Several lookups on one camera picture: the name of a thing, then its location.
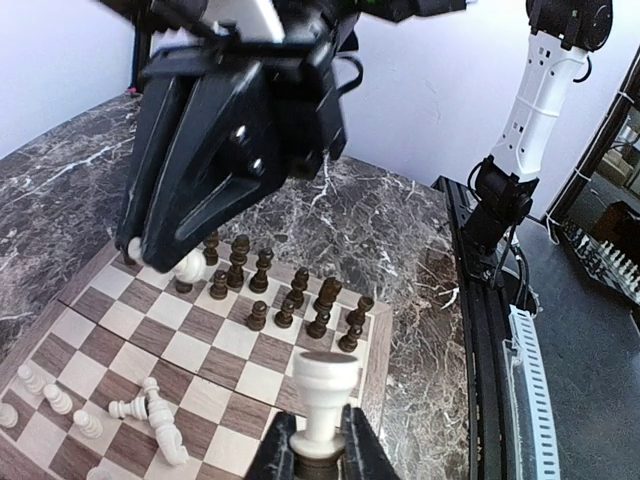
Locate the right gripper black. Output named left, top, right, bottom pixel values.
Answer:
left=115, top=1, right=359, bottom=273

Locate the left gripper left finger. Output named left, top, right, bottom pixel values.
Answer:
left=244, top=412, right=297, bottom=480

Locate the white chess bishop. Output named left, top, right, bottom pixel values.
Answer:
left=172, top=249, right=207, bottom=284

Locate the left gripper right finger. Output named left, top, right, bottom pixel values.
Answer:
left=340, top=405, right=399, bottom=480

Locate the white cable duct strip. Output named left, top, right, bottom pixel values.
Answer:
left=503, top=305, right=561, bottom=479

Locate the wooden chess board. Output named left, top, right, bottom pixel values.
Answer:
left=1, top=247, right=360, bottom=479

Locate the white chess pawn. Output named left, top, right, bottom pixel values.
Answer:
left=290, top=351, right=359, bottom=460

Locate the white chess queen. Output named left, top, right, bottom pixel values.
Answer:
left=142, top=377, right=189, bottom=467

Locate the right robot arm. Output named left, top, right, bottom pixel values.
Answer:
left=111, top=1, right=613, bottom=273

